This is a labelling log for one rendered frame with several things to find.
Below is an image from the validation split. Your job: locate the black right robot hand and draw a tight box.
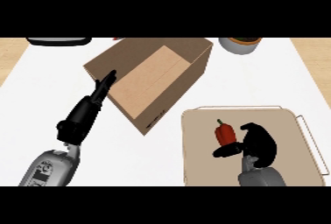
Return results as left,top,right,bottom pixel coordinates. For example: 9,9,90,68
211,122,278,169

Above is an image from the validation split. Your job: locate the red bell pepper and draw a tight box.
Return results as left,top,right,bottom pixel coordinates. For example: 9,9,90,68
213,118,238,147

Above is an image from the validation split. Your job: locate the white pot with soil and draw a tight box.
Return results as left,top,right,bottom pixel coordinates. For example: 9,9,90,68
217,38,265,56

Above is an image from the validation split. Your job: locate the beige tray with handles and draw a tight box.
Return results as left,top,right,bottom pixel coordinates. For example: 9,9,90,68
180,105,331,187

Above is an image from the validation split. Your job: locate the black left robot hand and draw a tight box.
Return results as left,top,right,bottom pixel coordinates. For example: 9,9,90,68
56,69,118,146

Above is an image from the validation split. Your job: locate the brown cardboard box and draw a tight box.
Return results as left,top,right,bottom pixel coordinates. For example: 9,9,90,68
83,38,214,137

